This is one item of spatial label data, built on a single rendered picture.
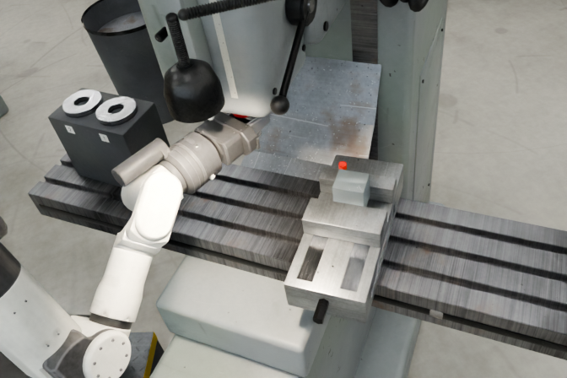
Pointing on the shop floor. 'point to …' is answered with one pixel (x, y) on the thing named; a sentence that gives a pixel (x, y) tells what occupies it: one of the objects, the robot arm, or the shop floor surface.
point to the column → (396, 68)
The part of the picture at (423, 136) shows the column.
